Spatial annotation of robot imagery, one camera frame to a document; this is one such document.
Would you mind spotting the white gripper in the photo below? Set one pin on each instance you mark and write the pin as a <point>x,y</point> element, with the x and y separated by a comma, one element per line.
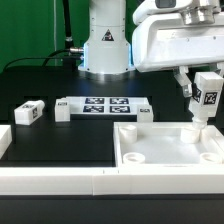
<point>163,41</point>

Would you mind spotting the white square tabletop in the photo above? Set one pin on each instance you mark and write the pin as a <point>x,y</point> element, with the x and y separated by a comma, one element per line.
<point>169,144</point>

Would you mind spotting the white U-shaped obstacle fence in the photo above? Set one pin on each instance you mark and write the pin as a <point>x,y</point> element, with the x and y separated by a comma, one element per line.
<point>201,179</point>

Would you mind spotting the white marker base plate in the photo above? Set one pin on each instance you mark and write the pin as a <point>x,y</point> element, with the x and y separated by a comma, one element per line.
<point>108,105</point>

